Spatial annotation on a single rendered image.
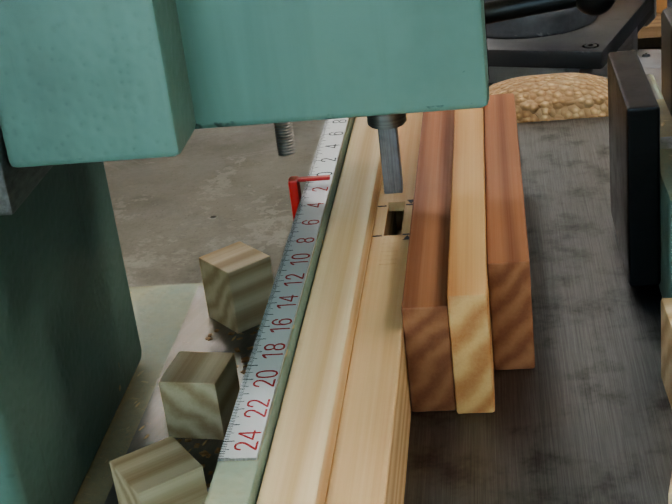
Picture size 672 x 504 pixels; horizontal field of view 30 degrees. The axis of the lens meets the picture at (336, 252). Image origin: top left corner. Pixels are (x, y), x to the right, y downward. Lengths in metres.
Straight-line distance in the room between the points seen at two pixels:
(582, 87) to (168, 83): 0.39
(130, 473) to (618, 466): 0.25
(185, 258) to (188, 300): 2.04
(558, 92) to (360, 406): 0.43
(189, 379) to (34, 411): 0.11
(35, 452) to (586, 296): 0.28
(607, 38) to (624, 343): 0.77
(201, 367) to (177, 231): 2.37
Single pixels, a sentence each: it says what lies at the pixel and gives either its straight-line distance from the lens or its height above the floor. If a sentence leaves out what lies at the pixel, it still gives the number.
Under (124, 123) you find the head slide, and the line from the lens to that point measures 0.56.
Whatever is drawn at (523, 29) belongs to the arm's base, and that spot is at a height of 0.83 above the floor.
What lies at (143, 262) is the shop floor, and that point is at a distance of 2.95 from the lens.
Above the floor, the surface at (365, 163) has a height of 0.95.
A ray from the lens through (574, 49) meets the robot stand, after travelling 1.29.
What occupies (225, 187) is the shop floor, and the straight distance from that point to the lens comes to 3.30.
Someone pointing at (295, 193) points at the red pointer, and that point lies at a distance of 0.62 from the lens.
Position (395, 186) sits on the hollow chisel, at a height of 0.95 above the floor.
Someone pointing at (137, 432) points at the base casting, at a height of 0.80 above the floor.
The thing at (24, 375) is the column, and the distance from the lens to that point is 0.63.
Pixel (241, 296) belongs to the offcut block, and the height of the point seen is 0.83.
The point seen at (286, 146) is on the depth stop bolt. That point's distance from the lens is 0.67.
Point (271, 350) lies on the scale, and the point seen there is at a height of 0.96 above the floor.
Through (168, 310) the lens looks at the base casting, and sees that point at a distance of 0.88.
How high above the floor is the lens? 1.18
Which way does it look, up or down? 25 degrees down
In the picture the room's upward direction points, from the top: 7 degrees counter-clockwise
